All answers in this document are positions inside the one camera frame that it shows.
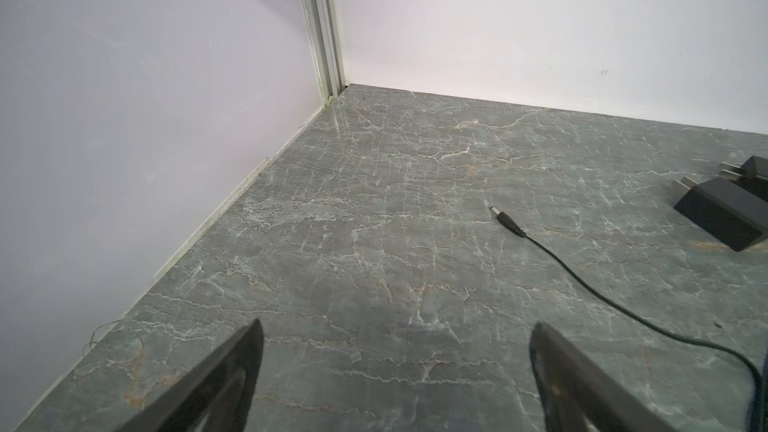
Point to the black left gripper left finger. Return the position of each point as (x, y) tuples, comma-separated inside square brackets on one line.
[(216, 395)]

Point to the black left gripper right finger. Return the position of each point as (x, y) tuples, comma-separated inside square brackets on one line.
[(576, 394)]

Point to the black power adapter near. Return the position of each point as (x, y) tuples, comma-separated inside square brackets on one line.
[(734, 216)]

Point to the black power adapter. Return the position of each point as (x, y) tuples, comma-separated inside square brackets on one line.
[(751, 176), (734, 216)]

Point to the black power adapter far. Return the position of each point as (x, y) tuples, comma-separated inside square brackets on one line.
[(751, 176)]

